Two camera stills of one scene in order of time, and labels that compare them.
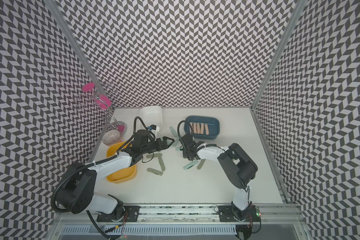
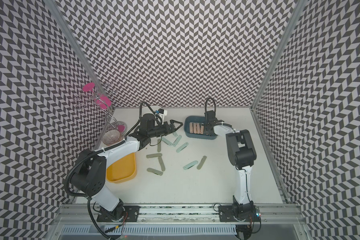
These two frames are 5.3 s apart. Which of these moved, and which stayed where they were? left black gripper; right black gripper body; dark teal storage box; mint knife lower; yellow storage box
Moved: right black gripper body; left black gripper
Stayed: dark teal storage box; yellow storage box; mint knife lower
